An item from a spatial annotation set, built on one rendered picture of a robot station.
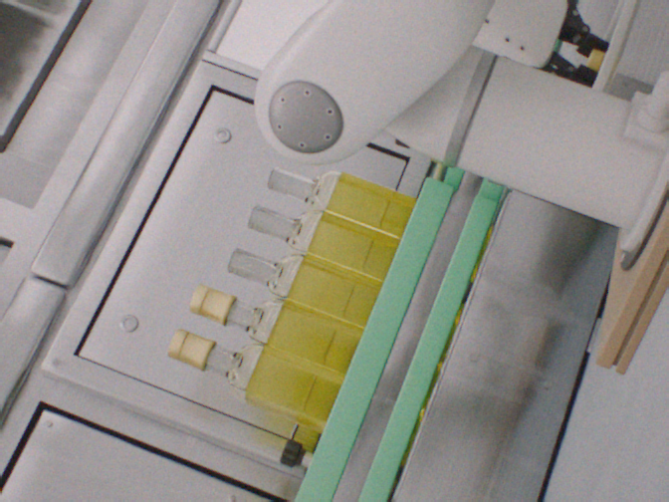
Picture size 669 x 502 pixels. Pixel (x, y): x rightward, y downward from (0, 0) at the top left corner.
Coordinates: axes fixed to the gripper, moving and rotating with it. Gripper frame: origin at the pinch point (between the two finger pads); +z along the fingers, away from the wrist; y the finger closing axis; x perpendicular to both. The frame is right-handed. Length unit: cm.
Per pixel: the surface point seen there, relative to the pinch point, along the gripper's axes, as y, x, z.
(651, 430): 53, 36, -1
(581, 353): 30.5, -1.4, 8.9
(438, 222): 21.6, -7.4, -7.8
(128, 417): 44, -43, -26
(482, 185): 10.1, -15.4, -2.8
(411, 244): 25.0, -7.9, -9.5
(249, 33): -10, -40, -34
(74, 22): -5, -51, -56
